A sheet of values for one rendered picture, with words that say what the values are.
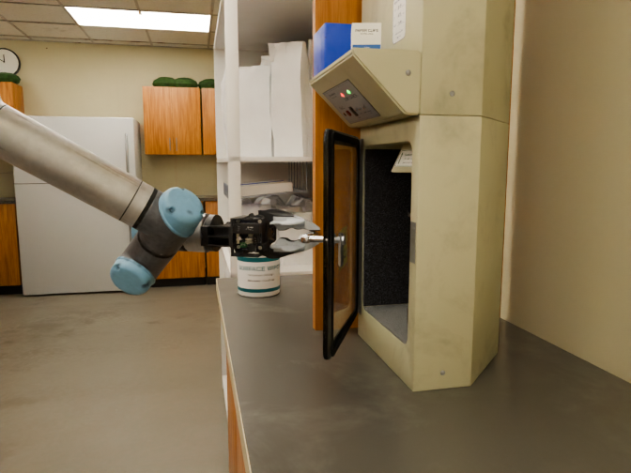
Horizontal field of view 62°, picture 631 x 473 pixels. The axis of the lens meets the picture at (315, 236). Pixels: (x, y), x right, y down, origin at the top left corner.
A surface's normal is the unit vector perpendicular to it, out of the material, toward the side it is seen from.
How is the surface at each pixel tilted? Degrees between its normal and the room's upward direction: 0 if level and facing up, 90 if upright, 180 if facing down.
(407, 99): 90
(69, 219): 90
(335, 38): 90
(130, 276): 118
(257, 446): 0
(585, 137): 90
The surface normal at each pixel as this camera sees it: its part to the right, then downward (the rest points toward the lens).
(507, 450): 0.00, -0.99
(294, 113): -0.43, 0.23
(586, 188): -0.98, 0.03
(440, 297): 0.22, 0.13
